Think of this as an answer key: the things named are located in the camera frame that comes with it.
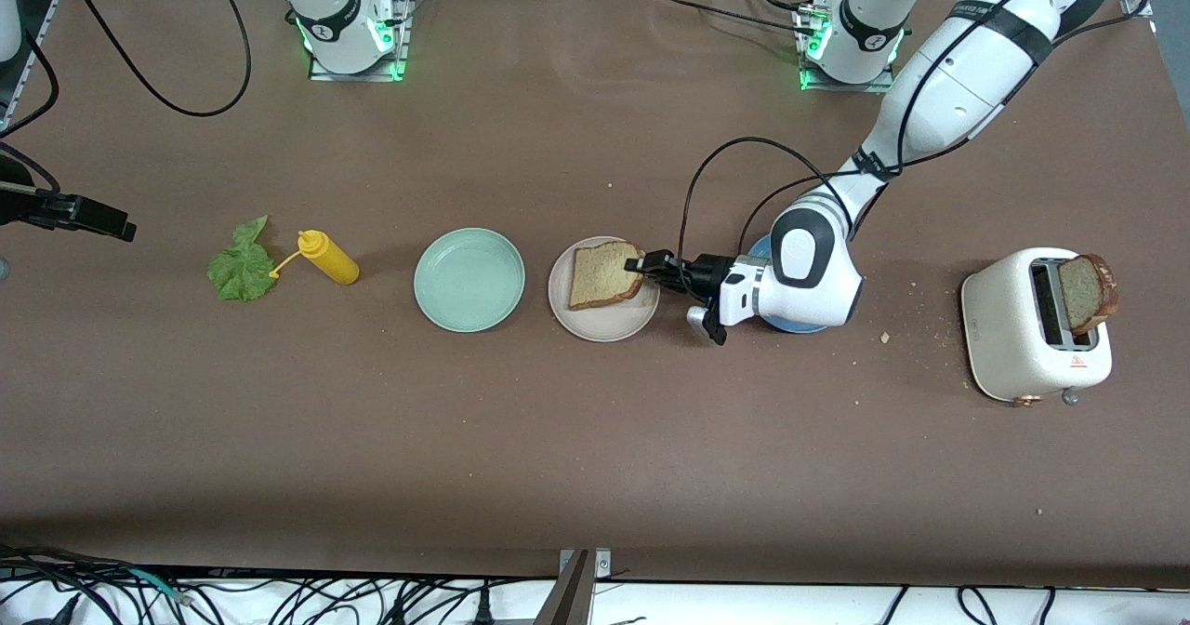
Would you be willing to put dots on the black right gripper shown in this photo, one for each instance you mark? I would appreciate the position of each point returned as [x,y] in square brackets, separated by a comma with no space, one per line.
[58,209]

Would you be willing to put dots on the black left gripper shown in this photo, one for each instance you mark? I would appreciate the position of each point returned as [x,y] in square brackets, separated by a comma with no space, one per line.
[708,271]

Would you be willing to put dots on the brown bread slice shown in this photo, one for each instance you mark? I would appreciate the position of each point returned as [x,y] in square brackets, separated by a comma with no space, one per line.
[1088,292]
[600,276]

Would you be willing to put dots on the green lettuce leaf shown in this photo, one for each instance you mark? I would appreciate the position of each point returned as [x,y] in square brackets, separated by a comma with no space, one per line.
[242,267]

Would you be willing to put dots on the yellow mustard squeeze bottle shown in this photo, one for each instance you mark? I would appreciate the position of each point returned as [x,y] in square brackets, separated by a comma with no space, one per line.
[335,264]

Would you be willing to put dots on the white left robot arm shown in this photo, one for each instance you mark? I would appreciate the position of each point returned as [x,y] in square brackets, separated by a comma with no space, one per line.
[967,76]

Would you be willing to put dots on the beige round plate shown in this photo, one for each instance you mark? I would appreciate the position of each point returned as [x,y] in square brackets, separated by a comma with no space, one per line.
[604,327]

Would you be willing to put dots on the blue round plate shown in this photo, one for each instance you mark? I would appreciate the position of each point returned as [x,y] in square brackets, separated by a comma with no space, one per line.
[755,251]

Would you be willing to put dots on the mint green round plate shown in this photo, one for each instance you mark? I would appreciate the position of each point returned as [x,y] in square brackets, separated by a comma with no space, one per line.
[469,279]

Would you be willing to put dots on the white two-slot toaster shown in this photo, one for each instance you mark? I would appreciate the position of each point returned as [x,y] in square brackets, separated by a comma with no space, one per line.
[1004,327]

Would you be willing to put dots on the black power plug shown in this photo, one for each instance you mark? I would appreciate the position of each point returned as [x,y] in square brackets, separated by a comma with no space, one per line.
[483,606]

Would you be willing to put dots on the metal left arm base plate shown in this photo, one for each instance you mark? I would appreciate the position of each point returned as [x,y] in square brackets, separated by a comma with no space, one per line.
[874,87]

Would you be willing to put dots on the metal table edge bracket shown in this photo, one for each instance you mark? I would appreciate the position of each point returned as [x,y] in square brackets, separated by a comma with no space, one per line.
[572,597]

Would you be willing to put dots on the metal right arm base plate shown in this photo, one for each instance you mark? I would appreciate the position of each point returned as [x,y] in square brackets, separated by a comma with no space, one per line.
[405,30]

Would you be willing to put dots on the aluminium corner bracket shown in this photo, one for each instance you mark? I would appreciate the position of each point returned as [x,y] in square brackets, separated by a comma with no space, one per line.
[1136,4]

